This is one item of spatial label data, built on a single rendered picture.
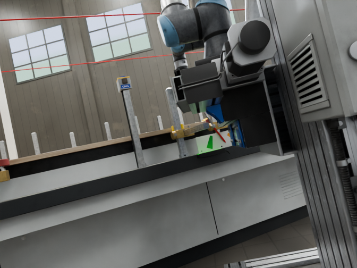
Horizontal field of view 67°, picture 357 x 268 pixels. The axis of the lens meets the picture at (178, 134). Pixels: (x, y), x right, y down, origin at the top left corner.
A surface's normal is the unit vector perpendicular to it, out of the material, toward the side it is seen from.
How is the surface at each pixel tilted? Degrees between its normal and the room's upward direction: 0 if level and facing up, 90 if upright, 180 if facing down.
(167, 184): 90
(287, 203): 90
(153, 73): 90
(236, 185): 90
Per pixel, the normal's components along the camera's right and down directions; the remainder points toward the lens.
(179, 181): 0.32, -0.11
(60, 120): -0.09, -0.02
